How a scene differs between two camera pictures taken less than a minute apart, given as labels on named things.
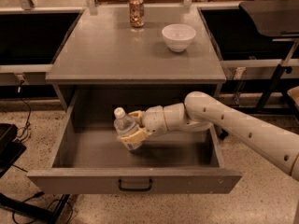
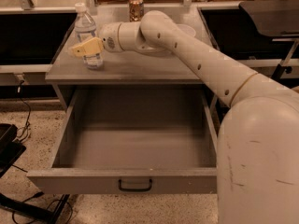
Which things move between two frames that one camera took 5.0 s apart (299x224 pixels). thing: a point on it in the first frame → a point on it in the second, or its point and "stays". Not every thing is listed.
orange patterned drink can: (136, 11) stays
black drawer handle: (135, 189) stays
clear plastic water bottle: (125, 126) → (85, 30)
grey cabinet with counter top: (135, 46) stays
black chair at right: (277, 19) stays
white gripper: (154, 119) → (108, 38)
